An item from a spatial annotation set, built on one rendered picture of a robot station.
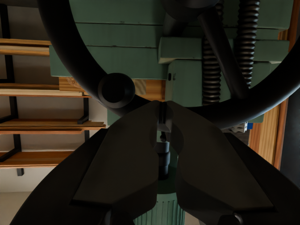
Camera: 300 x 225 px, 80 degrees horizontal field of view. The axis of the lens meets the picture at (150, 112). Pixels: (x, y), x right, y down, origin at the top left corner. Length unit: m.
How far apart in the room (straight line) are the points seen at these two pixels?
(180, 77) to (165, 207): 0.39
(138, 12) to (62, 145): 2.88
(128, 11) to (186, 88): 0.19
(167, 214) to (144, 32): 0.47
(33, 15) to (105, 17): 2.81
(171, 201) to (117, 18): 0.47
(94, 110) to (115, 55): 2.53
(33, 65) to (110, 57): 2.75
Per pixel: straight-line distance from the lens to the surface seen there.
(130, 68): 0.36
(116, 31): 0.38
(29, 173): 3.51
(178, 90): 0.27
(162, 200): 0.54
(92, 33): 0.39
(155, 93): 0.48
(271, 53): 0.31
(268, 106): 0.21
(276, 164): 2.08
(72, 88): 0.56
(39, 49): 2.54
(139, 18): 0.38
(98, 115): 2.88
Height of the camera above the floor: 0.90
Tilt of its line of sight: 10 degrees up
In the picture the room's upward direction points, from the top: 178 degrees counter-clockwise
